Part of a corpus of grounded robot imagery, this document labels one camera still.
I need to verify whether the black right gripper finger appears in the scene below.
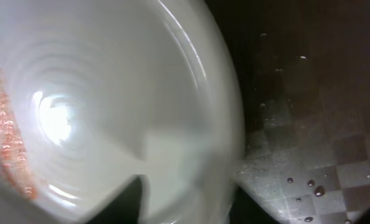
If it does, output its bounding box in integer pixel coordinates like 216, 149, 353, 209
87, 176, 143, 224

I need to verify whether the grey-white plate with sauce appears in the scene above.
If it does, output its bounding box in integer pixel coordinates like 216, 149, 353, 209
0, 0, 244, 223

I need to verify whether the brown plastic tray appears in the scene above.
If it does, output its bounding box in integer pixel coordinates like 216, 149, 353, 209
207, 0, 370, 223

